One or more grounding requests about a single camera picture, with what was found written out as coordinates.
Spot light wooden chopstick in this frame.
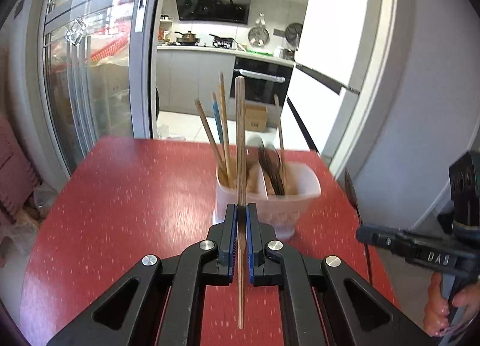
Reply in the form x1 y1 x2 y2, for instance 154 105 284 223
235 76 247 330

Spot plain wooden chopstick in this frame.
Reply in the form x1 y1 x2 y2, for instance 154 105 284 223
194 98 228 181

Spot cooking pot on stove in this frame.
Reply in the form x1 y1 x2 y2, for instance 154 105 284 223
175 31 200 46

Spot brown spoon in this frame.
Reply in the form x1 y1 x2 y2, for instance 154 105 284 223
246 134 264 168
262 143 288 195
257 142 286 196

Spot glass sliding door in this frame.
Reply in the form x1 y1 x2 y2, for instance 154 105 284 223
40 0 158 174

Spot white refrigerator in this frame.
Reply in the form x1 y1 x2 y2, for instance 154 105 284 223
281 0 381 163

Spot short visible wooden chopstick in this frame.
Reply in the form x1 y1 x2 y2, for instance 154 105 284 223
274 94 287 193

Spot beige plastic utensil holder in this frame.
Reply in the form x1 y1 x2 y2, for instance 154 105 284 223
212 159 322 240

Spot round strainer on wall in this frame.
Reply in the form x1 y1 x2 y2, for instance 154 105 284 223
247 26 270 47

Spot blue patterned wooden chopstick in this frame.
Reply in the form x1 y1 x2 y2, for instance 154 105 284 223
211 92 224 145

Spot cardboard box on floor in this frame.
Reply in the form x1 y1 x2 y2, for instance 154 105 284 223
245 105 269 133

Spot black range hood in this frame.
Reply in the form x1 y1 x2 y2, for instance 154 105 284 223
176 0 251 24

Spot person's right hand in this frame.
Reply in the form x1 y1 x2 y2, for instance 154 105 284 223
423 273 479 336

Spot black frying pan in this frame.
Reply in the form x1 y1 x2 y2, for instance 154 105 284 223
211 34 235 49

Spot black built-in oven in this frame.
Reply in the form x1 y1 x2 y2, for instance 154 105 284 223
229 57 293 106

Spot stacked pink plastic stools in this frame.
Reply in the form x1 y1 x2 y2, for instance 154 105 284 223
0 114 39 224

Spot orange patterned wooden chopstick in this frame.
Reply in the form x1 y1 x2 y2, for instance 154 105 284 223
219 72 233 187

